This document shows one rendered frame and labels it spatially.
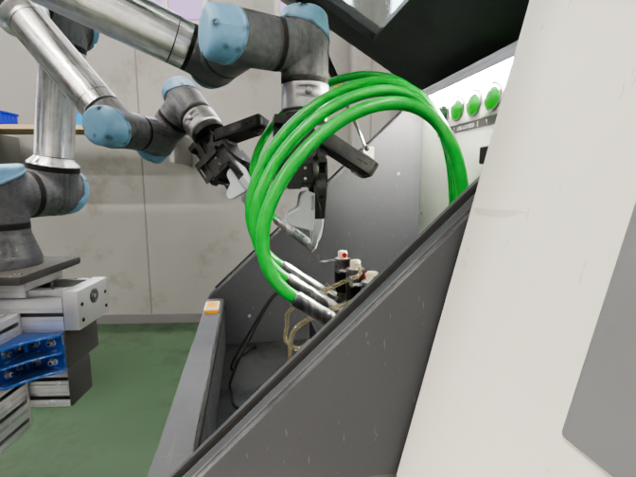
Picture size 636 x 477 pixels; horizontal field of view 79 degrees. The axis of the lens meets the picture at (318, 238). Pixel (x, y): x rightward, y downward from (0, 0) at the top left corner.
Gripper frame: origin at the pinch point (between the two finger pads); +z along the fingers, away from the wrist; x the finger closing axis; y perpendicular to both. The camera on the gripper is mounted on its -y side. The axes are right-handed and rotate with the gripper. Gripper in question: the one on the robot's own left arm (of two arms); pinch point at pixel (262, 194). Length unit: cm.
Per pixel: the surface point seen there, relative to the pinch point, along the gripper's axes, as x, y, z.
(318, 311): 25.3, -6.4, 29.8
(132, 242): -173, 183, -160
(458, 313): 31, -18, 38
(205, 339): 6.4, 22.5, 16.8
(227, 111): -187, 49, -191
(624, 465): 43, -21, 46
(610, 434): 42, -21, 45
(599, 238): 40, -27, 39
